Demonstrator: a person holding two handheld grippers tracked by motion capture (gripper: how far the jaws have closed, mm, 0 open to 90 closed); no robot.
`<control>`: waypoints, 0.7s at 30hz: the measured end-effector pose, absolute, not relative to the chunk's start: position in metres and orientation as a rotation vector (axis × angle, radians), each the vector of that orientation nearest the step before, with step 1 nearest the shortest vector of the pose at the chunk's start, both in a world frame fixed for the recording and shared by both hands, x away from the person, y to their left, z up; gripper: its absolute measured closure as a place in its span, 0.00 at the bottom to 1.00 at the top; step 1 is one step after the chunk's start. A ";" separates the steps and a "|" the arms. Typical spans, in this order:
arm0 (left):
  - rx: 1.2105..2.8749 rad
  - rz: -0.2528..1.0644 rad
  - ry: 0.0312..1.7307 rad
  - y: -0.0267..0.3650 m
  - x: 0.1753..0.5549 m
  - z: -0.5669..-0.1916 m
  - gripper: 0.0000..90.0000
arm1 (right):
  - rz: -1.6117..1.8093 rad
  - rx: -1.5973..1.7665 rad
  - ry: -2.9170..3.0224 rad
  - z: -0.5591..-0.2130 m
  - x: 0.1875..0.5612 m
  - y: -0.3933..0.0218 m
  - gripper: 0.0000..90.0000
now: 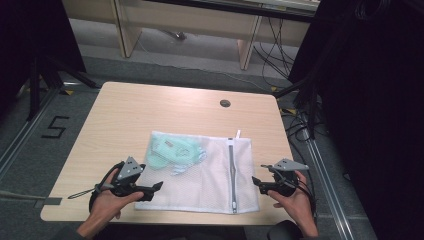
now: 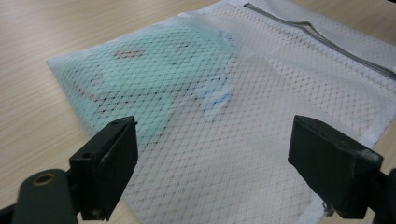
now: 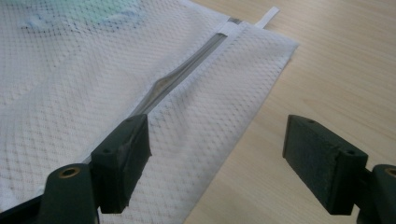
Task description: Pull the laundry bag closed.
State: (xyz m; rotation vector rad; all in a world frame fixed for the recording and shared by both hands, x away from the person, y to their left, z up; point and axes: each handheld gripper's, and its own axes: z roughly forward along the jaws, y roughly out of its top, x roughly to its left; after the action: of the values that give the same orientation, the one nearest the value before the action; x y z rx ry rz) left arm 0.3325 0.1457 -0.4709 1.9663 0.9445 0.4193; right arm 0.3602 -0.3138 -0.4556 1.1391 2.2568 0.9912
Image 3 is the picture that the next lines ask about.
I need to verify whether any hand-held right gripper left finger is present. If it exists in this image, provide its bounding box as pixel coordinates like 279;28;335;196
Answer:
90;113;153;215

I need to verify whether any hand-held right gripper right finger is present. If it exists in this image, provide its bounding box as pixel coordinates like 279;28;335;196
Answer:
282;114;369;216

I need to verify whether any white mesh laundry bag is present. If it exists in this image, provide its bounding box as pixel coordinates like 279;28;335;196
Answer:
0;0;301;224

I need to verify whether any green and blue garment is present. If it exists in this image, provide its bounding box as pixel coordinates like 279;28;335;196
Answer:
18;0;148;32

